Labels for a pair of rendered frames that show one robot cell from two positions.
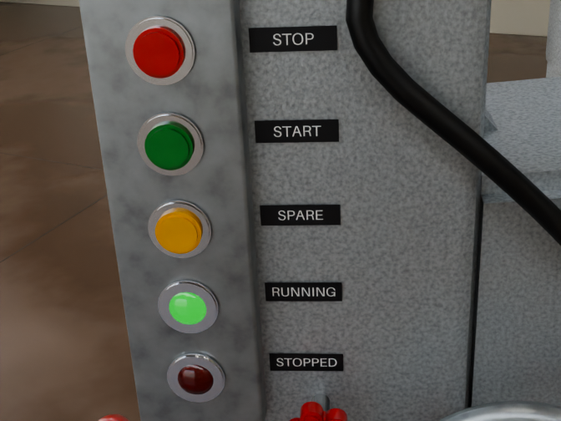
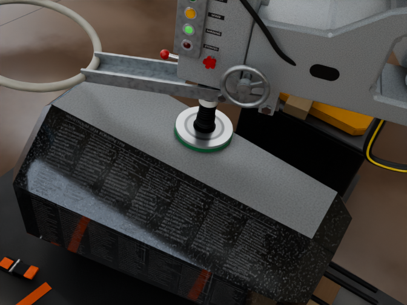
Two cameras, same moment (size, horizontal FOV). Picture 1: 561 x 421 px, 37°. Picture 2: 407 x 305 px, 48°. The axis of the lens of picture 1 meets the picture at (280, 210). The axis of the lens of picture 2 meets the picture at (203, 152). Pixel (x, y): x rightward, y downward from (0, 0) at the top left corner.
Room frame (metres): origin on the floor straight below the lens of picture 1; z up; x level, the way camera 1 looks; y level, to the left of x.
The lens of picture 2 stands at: (-0.68, -0.09, 2.05)
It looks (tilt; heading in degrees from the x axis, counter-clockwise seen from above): 47 degrees down; 2
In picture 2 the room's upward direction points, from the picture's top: 10 degrees clockwise
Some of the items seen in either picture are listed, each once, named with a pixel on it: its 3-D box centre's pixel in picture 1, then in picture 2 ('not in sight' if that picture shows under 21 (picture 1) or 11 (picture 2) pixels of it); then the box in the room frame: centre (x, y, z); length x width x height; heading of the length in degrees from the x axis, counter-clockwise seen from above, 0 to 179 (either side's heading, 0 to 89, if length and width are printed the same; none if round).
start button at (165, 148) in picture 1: (169, 145); not in sight; (0.43, 0.06, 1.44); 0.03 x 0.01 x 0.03; 84
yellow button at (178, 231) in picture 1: (179, 230); (190, 13); (0.43, 0.06, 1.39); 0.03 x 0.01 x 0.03; 84
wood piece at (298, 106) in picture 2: not in sight; (301, 98); (0.91, -0.40, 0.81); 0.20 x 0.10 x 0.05; 164
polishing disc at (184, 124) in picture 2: not in sight; (204, 126); (0.55, -0.03, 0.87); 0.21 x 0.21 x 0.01
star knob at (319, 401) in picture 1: (317, 418); (210, 60); (0.42, -0.02, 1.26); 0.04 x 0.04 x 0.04; 84
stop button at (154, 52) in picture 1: (159, 52); not in sight; (0.43, 0.06, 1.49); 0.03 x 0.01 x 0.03; 84
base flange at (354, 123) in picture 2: not in sight; (331, 83); (1.12, -0.55, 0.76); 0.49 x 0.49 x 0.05; 66
